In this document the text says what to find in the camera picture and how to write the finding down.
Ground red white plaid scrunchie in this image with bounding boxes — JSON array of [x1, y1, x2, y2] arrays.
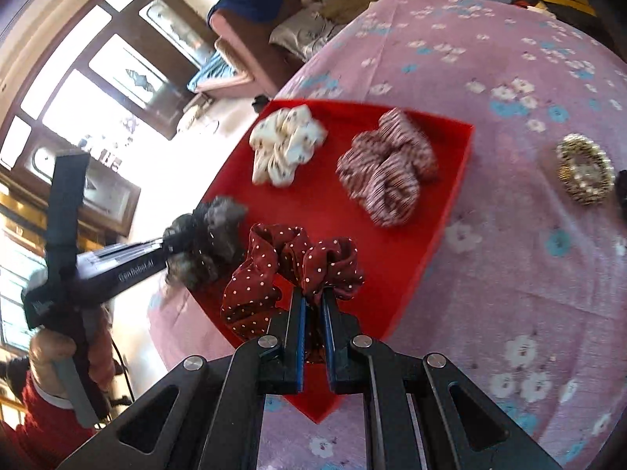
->
[[336, 108, 439, 228]]

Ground flat yellow black package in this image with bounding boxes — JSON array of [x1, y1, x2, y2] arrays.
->
[[512, 0, 596, 16]]

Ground grey black scrunchie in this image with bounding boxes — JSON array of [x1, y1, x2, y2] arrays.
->
[[164, 196, 249, 291]]

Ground gold beaded bracelet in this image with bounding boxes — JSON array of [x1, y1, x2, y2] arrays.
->
[[556, 133, 615, 205]]

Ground white floral scrunchie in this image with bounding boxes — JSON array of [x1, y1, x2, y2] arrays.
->
[[249, 106, 328, 188]]

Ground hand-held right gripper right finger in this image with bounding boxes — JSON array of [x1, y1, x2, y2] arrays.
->
[[321, 288, 564, 470]]

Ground brown sofa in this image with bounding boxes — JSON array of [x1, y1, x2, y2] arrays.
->
[[208, 0, 304, 103]]

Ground person's left forearm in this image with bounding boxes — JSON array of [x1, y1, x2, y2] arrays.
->
[[0, 367, 96, 470]]

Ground light blue cushion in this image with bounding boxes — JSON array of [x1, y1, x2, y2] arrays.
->
[[188, 54, 248, 95]]

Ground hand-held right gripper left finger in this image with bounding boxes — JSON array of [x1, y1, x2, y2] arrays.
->
[[56, 286, 309, 470]]

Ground pink floral bedsheet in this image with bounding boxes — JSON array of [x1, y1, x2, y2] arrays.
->
[[147, 0, 627, 470]]

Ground black cable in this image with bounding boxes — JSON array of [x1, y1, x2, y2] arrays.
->
[[110, 340, 137, 405]]

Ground wooden glass door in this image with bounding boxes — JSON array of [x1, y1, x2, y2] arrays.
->
[[0, 0, 219, 240]]

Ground person's left hand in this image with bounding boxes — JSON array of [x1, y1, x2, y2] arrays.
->
[[29, 311, 116, 393]]

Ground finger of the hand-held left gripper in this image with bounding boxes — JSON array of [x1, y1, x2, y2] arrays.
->
[[156, 228, 197, 261]]

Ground dark blue cloth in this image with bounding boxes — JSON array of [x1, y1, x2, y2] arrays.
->
[[220, 0, 292, 24]]

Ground dark red polka dot scrunchie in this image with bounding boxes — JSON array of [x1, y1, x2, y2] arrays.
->
[[220, 224, 366, 364]]

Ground red tray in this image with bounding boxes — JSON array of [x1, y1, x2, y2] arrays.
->
[[188, 99, 475, 424]]

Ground grey floral pillow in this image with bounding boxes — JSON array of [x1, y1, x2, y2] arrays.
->
[[269, 7, 346, 63]]

